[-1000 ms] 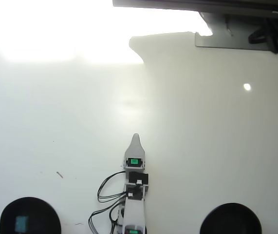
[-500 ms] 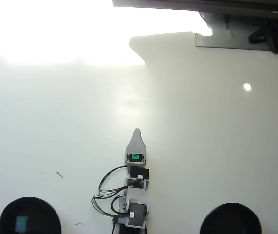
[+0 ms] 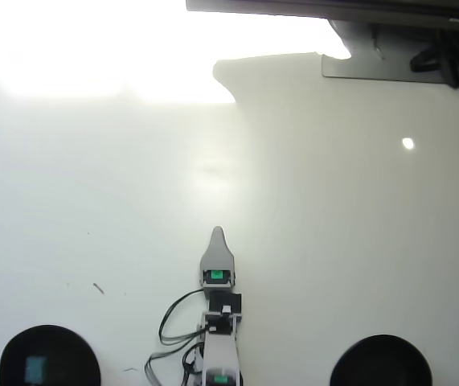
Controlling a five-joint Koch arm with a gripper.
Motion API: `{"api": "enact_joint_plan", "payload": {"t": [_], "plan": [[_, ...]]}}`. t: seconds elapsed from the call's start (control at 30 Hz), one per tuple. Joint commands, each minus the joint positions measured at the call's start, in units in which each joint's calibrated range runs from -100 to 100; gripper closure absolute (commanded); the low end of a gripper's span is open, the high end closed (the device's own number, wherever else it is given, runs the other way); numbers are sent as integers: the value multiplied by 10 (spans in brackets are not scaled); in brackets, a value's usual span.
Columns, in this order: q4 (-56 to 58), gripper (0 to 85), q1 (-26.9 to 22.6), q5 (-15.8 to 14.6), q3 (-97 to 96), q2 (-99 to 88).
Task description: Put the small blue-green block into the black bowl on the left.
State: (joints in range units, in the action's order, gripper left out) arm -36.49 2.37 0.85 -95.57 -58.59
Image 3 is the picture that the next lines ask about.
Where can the grey gripper servo housing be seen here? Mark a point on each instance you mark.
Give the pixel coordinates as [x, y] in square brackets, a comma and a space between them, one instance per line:
[217, 279]

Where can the blue foam cube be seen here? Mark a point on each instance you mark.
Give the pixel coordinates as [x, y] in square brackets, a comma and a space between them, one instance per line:
[36, 369]

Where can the black round bowl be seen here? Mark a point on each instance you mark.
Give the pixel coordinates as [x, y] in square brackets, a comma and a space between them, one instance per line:
[382, 362]
[68, 362]

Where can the black computer monitor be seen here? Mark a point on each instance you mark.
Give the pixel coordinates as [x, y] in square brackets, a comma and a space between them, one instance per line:
[333, 8]

